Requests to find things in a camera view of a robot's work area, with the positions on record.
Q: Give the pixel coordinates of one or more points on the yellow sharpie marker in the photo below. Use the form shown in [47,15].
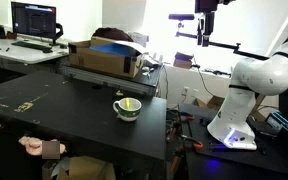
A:
[127,102]

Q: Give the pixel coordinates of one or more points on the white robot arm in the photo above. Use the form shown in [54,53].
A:
[249,76]

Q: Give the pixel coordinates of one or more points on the white green ceramic mug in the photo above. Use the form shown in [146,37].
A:
[127,109]

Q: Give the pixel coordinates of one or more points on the black keyboard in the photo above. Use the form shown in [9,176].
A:
[44,49]

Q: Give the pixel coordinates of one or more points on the black computer monitor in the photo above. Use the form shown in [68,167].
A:
[36,20]

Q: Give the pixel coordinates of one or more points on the grey metal platform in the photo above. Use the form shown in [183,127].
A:
[140,84]

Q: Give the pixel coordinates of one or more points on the orange black clamp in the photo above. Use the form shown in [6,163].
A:
[196,144]

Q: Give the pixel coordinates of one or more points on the small brown cardboard box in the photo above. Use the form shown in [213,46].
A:
[183,60]

